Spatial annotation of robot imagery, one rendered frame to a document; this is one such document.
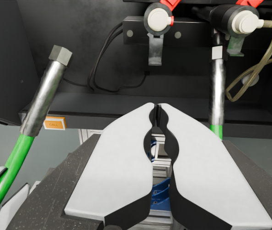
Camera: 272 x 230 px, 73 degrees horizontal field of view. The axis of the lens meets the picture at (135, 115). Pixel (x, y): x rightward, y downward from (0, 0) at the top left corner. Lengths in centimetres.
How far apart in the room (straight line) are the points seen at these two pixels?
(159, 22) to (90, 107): 34
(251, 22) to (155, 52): 9
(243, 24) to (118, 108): 34
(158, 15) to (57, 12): 36
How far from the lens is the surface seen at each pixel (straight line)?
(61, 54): 21
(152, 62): 20
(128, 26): 33
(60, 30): 53
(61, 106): 51
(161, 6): 20
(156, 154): 150
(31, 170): 239
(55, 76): 21
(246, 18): 21
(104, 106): 48
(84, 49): 51
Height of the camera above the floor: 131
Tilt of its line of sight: 58 degrees down
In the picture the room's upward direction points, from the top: 174 degrees counter-clockwise
